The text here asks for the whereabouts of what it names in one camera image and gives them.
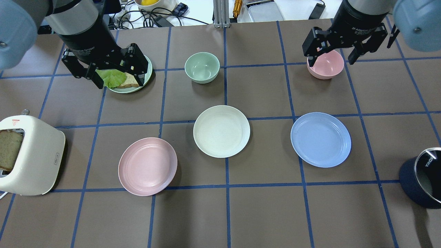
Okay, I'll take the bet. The bread slice on plate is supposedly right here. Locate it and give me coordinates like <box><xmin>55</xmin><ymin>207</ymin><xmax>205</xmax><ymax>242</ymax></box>
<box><xmin>116</xmin><ymin>72</ymin><xmax>139</xmax><ymax>89</ymax></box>

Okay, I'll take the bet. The blue plate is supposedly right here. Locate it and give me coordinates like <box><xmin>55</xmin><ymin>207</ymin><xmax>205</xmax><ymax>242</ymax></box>
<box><xmin>290</xmin><ymin>112</ymin><xmax>352</xmax><ymax>168</ymax></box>

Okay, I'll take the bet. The white toaster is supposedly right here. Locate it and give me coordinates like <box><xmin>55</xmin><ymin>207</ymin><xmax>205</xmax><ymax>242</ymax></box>
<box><xmin>0</xmin><ymin>115</ymin><xmax>66</xmax><ymax>196</ymax></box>

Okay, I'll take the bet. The gold cylinder tool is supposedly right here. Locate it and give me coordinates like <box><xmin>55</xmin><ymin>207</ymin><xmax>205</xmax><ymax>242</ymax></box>
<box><xmin>233</xmin><ymin>0</ymin><xmax>243</xmax><ymax>19</ymax></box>

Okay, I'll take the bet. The metal tray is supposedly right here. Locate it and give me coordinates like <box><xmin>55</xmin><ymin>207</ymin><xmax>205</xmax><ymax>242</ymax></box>
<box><xmin>247</xmin><ymin>0</ymin><xmax>285</xmax><ymax>22</ymax></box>

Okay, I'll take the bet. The dark blue pot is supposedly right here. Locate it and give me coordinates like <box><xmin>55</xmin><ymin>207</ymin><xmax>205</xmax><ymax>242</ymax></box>
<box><xmin>399</xmin><ymin>147</ymin><xmax>441</xmax><ymax>209</ymax></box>

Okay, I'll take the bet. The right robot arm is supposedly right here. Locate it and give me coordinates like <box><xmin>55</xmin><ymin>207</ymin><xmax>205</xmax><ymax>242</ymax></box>
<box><xmin>302</xmin><ymin>0</ymin><xmax>441</xmax><ymax>66</ymax></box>

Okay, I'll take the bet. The bread slice in toaster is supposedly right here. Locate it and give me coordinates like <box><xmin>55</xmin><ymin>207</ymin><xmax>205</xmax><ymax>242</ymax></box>
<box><xmin>0</xmin><ymin>130</ymin><xmax>23</xmax><ymax>171</ymax></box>

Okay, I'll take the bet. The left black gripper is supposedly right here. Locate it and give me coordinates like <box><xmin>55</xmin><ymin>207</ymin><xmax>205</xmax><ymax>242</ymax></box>
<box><xmin>58</xmin><ymin>26</ymin><xmax>148</xmax><ymax>89</ymax></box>

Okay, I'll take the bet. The bowl with fruit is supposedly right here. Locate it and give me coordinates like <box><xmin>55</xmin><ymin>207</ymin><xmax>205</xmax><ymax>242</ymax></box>
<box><xmin>134</xmin><ymin>0</ymin><xmax>178</xmax><ymax>13</ymax></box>

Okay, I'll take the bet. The pink plate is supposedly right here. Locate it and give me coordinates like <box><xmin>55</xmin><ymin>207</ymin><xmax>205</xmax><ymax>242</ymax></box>
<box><xmin>118</xmin><ymin>137</ymin><xmax>178</xmax><ymax>196</ymax></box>

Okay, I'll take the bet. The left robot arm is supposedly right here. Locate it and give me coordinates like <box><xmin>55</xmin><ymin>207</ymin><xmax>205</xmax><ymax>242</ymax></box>
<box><xmin>0</xmin><ymin>0</ymin><xmax>149</xmax><ymax>89</ymax></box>

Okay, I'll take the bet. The green bowl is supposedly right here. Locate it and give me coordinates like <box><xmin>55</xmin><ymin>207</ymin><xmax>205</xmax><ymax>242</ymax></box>
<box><xmin>184</xmin><ymin>52</ymin><xmax>220</xmax><ymax>84</ymax></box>

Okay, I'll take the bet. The aluminium frame post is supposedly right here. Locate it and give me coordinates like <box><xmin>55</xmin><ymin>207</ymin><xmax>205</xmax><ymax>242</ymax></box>
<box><xmin>213</xmin><ymin>0</ymin><xmax>230</xmax><ymax>28</ymax></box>

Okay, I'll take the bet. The cream plate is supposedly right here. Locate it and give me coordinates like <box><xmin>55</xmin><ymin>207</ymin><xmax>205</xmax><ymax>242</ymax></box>
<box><xmin>193</xmin><ymin>105</ymin><xmax>251</xmax><ymax>158</ymax></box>

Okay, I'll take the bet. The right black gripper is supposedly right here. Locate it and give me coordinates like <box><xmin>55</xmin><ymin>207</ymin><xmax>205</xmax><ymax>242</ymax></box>
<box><xmin>302</xmin><ymin>9</ymin><xmax>388</xmax><ymax>67</ymax></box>

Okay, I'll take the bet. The pink bowl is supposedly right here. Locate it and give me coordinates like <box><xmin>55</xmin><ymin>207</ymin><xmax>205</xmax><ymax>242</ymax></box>
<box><xmin>307</xmin><ymin>50</ymin><xmax>345</xmax><ymax>80</ymax></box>

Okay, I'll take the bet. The lettuce leaf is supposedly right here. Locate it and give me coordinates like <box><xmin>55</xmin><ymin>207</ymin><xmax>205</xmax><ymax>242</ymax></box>
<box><xmin>96</xmin><ymin>69</ymin><xmax>127</xmax><ymax>88</ymax></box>

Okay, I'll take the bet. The green plate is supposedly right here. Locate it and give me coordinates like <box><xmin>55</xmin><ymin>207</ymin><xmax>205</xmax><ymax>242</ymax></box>
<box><xmin>108</xmin><ymin>55</ymin><xmax>153</xmax><ymax>94</ymax></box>

